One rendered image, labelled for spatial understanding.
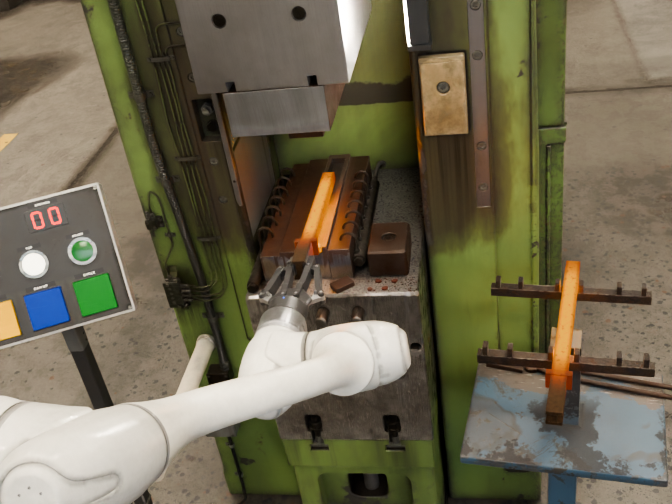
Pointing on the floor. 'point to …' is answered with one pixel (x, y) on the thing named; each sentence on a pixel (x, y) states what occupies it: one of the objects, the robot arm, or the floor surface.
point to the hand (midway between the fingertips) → (303, 258)
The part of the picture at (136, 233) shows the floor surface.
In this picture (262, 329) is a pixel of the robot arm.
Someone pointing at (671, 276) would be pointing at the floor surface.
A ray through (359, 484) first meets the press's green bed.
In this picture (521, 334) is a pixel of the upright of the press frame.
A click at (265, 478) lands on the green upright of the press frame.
